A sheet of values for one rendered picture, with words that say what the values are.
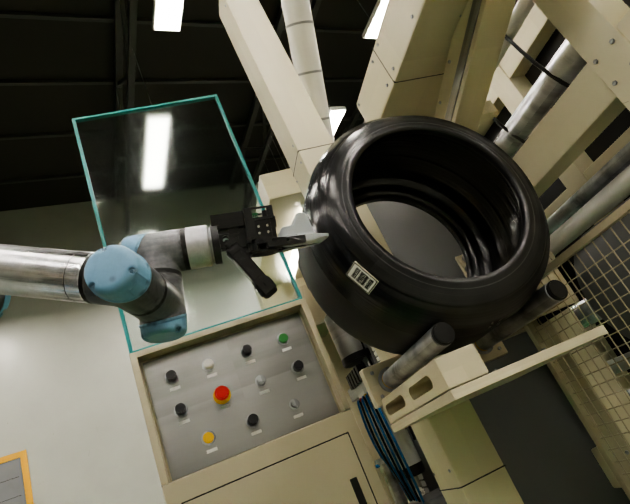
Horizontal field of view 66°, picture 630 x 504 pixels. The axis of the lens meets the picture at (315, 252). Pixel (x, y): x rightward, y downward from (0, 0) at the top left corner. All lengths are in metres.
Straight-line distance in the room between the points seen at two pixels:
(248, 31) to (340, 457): 1.47
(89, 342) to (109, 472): 2.50
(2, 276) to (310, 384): 0.97
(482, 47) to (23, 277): 1.18
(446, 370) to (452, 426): 0.41
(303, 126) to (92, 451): 9.03
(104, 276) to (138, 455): 9.49
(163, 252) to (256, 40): 1.21
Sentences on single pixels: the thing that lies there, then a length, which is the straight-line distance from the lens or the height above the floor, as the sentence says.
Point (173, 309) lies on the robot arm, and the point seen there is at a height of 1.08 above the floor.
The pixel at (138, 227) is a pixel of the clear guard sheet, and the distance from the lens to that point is 1.73.
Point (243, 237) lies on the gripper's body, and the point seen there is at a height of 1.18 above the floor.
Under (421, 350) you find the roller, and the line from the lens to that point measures 0.99.
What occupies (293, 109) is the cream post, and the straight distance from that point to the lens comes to 1.69.
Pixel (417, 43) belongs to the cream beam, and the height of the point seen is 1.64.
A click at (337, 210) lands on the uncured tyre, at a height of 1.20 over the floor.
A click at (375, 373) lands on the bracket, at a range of 1.24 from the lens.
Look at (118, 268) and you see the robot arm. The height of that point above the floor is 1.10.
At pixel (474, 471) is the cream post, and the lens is 1.31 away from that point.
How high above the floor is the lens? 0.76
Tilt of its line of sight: 23 degrees up
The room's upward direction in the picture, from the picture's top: 24 degrees counter-clockwise
